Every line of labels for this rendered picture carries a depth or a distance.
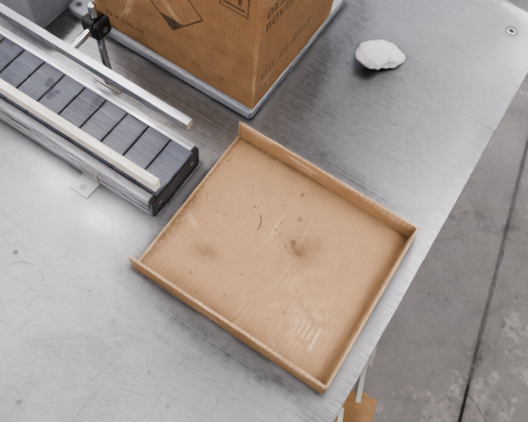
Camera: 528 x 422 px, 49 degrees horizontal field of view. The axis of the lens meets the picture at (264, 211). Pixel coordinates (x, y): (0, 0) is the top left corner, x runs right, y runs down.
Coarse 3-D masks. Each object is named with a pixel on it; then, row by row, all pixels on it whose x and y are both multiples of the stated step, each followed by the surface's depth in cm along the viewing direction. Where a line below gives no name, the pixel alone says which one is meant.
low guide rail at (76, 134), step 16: (0, 80) 79; (16, 96) 78; (32, 112) 79; (48, 112) 78; (64, 128) 77; (80, 144) 78; (96, 144) 76; (112, 160) 76; (128, 160) 76; (144, 176) 75
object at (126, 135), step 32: (0, 64) 84; (32, 64) 85; (0, 96) 83; (32, 96) 83; (64, 96) 83; (96, 96) 84; (96, 128) 81; (128, 128) 82; (160, 160) 80; (160, 192) 78
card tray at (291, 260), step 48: (240, 144) 87; (240, 192) 84; (288, 192) 85; (336, 192) 84; (192, 240) 80; (240, 240) 81; (288, 240) 81; (336, 240) 82; (384, 240) 83; (192, 288) 77; (240, 288) 78; (288, 288) 79; (336, 288) 79; (384, 288) 76; (240, 336) 74; (288, 336) 76; (336, 336) 76
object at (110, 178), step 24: (24, 48) 86; (72, 72) 85; (24, 120) 81; (144, 120) 83; (48, 144) 83; (72, 144) 80; (192, 144) 82; (96, 168) 79; (192, 168) 85; (120, 192) 82; (144, 192) 78; (168, 192) 81
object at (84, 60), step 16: (0, 16) 79; (16, 16) 78; (32, 32) 78; (48, 32) 77; (64, 48) 77; (80, 64) 77; (96, 64) 76; (112, 80) 75; (128, 80) 75; (144, 96) 74; (160, 112) 75; (176, 112) 74
